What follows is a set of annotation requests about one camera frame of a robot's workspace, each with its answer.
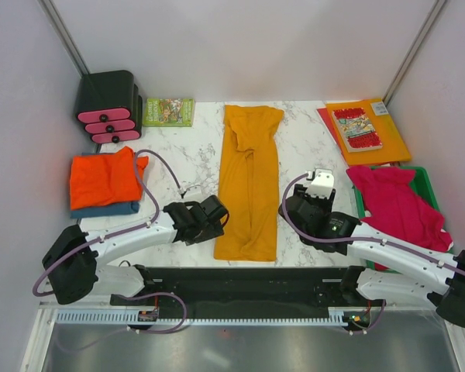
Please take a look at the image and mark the yellow t shirt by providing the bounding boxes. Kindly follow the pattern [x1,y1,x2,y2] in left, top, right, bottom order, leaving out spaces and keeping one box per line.
[214,105,284,262]

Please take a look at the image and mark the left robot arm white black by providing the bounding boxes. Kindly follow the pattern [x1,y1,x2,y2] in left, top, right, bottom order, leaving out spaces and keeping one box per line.
[42,195,229,305]

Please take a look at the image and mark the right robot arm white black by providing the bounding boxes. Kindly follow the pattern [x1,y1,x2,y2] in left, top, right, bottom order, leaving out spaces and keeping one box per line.
[279,181,465,328]

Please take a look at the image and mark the folded blue t shirt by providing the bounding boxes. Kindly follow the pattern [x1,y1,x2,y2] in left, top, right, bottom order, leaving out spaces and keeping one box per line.
[71,201,140,219]

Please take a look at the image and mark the magenta t shirt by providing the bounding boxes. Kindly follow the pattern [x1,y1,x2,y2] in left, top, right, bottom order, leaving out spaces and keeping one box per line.
[345,165,456,255]

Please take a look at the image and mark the red yellow comic book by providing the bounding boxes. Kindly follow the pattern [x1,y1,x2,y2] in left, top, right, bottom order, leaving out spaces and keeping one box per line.
[332,108,383,153]

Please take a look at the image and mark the red folder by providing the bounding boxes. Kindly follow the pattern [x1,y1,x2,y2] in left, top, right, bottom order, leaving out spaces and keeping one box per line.
[317,108,337,140]

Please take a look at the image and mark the orange folder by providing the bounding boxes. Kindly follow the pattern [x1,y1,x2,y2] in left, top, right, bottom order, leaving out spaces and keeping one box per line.
[325,98,412,166]

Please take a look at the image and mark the folded orange t shirt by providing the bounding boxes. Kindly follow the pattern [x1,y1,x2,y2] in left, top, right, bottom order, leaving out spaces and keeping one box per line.
[69,146,149,210]

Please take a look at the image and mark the green treehouse book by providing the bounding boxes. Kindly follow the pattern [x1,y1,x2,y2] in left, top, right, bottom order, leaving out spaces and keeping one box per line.
[143,98,195,127]

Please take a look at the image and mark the black pink mini drawer unit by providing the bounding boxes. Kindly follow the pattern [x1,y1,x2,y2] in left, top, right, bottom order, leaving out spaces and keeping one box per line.
[74,70,143,144]

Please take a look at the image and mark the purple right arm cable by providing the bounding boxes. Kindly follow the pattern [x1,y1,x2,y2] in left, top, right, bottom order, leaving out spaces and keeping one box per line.
[281,172,465,336]

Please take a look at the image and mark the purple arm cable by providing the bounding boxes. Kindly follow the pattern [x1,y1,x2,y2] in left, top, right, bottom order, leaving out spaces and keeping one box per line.
[281,172,465,336]
[31,150,189,353]

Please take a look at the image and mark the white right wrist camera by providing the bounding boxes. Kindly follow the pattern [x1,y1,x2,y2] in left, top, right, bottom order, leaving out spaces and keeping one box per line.
[306,168,335,197]

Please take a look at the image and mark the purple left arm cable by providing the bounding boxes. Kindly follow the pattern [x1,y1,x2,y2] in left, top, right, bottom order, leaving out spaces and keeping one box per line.
[31,150,189,353]

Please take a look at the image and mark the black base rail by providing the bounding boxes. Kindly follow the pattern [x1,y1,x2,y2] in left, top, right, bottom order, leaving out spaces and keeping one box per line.
[110,267,382,319]

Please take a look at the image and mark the white slotted cable duct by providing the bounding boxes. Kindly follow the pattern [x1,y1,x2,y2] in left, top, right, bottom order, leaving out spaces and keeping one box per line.
[55,309,350,326]

